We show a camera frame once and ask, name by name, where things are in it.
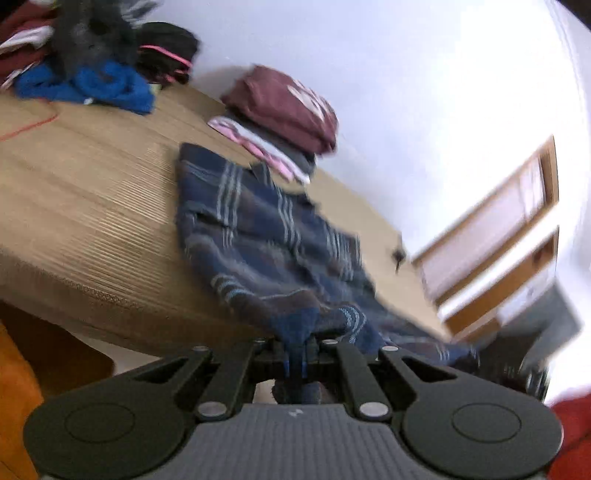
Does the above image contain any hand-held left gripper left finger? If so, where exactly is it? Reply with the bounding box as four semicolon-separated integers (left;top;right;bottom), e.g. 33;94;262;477
131;338;297;422

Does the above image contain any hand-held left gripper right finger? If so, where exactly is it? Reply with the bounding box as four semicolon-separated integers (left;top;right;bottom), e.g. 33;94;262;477
298;338;467;422

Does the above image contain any blue plaid shirt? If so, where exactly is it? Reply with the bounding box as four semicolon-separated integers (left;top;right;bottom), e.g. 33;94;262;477
175;142;481;404

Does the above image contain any grey box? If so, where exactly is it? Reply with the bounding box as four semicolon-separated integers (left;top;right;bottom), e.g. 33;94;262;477
499;281;583;365

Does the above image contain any wooden framed door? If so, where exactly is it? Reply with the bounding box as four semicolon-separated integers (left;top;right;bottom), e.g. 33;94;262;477
411;135;561;344

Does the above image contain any grey folded garment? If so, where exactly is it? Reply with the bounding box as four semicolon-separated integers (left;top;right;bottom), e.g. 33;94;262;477
245;117;319;175

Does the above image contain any pink white striped garment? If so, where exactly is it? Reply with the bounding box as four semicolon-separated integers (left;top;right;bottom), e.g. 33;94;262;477
208;115;312;185

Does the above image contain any maroon sweatshirt with white print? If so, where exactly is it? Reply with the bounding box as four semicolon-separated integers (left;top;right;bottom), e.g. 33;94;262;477
221;65;340;155

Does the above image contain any orange cloth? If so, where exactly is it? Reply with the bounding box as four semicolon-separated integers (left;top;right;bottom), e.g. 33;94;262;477
0;318;42;480

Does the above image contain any blue fleece garment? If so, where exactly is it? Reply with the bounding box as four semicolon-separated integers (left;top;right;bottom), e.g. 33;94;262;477
14;60;155;116

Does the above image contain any black garment with pink stripe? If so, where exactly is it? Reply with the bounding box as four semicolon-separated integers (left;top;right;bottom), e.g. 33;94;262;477
136;22;201;86

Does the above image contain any thin red thread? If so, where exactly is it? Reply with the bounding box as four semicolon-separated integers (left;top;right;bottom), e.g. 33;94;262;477
0;105;58;141

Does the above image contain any black grey fuzzy garment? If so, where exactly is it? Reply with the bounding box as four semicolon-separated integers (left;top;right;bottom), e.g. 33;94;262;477
51;0;158;75

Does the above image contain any dark red white-striped garment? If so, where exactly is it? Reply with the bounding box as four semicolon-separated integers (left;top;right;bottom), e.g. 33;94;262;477
0;0;61;88

